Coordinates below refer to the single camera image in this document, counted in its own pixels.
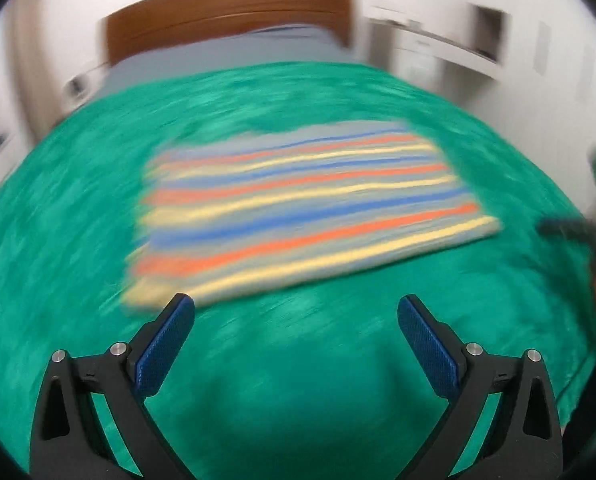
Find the small white fan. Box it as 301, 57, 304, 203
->
65, 72, 92, 100

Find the grey checked pillow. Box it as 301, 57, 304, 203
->
98, 25, 351, 98

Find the beige curtain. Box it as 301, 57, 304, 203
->
8, 10, 63, 131

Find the green floral bedspread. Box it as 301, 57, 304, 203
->
0, 60, 596, 480

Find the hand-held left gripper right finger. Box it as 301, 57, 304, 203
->
397, 294, 564, 480

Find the wooden headboard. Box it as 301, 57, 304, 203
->
100, 0, 356, 68

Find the white bedside table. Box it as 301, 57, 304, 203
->
368, 2, 510, 82

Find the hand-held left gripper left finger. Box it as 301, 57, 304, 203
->
30, 292, 196, 480

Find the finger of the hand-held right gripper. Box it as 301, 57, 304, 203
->
537, 215, 596, 248

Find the striped knit sweater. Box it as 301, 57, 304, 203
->
120, 120, 503, 311

